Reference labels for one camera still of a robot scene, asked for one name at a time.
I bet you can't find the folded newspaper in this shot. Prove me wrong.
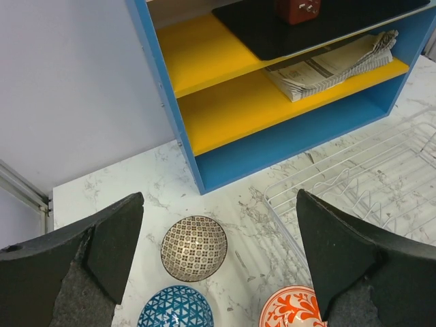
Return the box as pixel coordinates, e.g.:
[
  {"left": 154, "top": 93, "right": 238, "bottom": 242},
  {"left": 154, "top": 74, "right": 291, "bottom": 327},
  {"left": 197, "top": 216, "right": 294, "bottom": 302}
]
[{"left": 264, "top": 29, "right": 399, "bottom": 102}]

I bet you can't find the white wire dish rack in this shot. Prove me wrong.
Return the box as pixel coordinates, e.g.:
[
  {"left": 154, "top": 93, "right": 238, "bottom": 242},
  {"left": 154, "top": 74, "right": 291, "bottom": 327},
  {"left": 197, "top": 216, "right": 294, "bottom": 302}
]
[{"left": 264, "top": 108, "right": 435, "bottom": 267}]

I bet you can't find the red power adapter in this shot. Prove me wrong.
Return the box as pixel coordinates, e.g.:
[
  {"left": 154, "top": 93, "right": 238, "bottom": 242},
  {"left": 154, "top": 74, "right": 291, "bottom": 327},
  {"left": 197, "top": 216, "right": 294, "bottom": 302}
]
[{"left": 274, "top": 0, "right": 321, "bottom": 25}]

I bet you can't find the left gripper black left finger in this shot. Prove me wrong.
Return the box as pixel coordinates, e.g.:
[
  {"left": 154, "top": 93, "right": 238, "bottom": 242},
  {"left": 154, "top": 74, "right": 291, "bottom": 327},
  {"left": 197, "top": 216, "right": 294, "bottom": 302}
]
[{"left": 1, "top": 193, "right": 144, "bottom": 326}]

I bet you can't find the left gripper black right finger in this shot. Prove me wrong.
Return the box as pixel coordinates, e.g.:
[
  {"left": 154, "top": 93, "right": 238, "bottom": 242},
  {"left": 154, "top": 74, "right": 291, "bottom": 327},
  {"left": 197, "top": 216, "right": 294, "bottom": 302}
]
[{"left": 296, "top": 189, "right": 435, "bottom": 326}]

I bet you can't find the brown geometric patterned bowl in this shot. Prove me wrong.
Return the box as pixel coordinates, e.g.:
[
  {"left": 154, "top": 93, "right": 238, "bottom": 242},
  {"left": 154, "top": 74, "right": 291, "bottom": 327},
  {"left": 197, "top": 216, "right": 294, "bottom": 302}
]
[{"left": 161, "top": 215, "right": 228, "bottom": 283}]

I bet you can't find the aluminium frame post left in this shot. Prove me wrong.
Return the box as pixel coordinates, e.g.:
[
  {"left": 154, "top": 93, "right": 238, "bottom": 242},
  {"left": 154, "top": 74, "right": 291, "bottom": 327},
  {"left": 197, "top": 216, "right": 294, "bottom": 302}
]
[{"left": 1, "top": 160, "right": 54, "bottom": 234}]

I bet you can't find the orange floral patterned bowl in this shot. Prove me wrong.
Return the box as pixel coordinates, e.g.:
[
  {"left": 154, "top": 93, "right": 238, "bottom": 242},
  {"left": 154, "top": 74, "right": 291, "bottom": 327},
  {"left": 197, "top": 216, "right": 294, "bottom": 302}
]
[{"left": 258, "top": 285, "right": 328, "bottom": 327}]

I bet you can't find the blue and yellow shelf unit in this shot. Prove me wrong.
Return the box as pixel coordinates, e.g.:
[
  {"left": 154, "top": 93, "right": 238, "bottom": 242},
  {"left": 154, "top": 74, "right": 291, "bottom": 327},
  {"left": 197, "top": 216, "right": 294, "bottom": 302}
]
[{"left": 127, "top": 1, "right": 435, "bottom": 194}]

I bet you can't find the blue triangle patterned bowl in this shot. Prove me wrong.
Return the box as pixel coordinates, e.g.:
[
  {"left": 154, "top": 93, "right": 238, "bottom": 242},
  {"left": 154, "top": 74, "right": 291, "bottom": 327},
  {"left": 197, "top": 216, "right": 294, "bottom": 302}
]
[{"left": 137, "top": 285, "right": 215, "bottom": 327}]

